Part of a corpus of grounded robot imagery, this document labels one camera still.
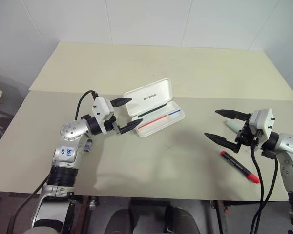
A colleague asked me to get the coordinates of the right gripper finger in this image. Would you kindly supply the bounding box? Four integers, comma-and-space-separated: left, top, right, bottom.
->
214, 109, 248, 121
204, 132, 240, 154

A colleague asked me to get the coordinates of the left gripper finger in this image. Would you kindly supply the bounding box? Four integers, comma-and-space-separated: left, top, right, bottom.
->
111, 97, 133, 108
117, 118, 144, 135

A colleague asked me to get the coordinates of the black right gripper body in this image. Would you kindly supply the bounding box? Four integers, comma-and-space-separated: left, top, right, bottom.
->
235, 114, 262, 149

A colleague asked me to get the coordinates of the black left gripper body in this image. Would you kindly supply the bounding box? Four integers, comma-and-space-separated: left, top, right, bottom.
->
104, 114, 121, 135

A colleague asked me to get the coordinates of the white open pencil case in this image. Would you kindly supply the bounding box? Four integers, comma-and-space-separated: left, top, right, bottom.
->
123, 78, 186, 138

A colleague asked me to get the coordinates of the pale green highlighter pen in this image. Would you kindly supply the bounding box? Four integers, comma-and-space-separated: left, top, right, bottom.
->
224, 119, 243, 135

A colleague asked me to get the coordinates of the thin red pen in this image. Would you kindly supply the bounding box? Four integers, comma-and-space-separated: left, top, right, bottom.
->
138, 115, 168, 129

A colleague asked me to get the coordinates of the black marker with red cap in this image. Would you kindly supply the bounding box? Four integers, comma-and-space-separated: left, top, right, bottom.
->
219, 150, 261, 185

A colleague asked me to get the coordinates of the thin black pen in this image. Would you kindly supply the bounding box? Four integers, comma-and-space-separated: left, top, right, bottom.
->
140, 103, 167, 118

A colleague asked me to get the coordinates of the rusty metal table leg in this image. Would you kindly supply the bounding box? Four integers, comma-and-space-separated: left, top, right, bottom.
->
80, 195, 100, 234
210, 199, 230, 234

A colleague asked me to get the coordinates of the dark rounded shape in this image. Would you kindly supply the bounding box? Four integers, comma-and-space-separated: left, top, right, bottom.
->
106, 208, 138, 234
164, 204, 187, 234

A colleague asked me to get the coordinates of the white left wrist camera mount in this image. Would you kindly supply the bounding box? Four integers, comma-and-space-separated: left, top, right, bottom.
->
92, 97, 116, 135

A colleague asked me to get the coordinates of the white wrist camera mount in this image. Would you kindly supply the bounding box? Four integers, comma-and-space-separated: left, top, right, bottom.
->
92, 97, 116, 135
249, 108, 274, 149

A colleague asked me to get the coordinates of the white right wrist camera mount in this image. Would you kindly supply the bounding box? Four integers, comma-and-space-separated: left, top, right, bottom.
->
249, 108, 274, 149

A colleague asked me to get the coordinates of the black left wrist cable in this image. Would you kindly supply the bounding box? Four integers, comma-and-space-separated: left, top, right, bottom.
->
75, 90, 99, 121

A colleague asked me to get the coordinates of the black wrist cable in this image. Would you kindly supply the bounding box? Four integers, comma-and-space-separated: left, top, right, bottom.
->
75, 90, 99, 121
249, 145, 265, 234
260, 149, 279, 206

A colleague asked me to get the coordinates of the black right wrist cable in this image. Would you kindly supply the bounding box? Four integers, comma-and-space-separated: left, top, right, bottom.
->
260, 149, 279, 206
249, 145, 265, 234

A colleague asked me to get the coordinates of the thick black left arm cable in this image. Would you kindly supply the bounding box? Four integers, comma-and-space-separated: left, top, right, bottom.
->
9, 179, 51, 234

